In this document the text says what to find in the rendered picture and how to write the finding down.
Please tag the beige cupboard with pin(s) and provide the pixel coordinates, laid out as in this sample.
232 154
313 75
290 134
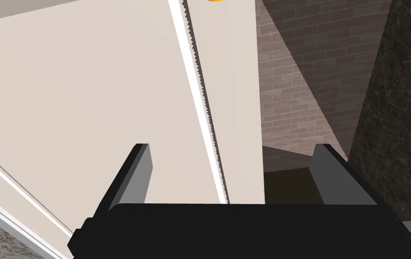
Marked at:
234 108

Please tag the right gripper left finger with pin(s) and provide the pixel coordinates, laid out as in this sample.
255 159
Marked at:
137 176

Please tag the beige cupboard door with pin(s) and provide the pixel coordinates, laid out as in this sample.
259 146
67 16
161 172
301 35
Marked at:
83 100

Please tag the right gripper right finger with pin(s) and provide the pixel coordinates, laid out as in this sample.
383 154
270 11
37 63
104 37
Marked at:
335 183

